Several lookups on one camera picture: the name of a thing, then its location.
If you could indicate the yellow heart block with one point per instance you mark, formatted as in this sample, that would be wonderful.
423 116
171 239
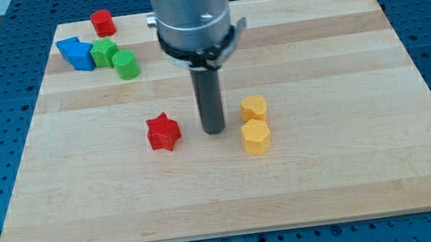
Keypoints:
253 107

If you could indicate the silver robot arm cylinder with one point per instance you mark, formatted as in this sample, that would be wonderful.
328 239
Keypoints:
193 33

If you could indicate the wooden board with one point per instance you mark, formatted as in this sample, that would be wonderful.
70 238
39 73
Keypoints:
348 111

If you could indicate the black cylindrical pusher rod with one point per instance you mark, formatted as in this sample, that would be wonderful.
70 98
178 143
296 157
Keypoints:
209 101

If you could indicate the yellow hexagon block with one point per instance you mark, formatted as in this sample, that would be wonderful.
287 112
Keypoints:
256 137

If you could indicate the red star block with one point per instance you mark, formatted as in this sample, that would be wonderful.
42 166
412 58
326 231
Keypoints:
163 132

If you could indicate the green cylinder block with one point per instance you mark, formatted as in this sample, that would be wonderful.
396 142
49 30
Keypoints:
125 64

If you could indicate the green star block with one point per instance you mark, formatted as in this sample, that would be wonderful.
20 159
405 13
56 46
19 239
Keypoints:
102 51

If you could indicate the blue pentagon block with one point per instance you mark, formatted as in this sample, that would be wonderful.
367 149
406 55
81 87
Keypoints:
79 54

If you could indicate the red cylinder block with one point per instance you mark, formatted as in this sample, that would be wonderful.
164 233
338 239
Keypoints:
103 23

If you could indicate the blue cube block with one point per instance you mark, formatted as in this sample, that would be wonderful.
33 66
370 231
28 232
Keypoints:
64 46

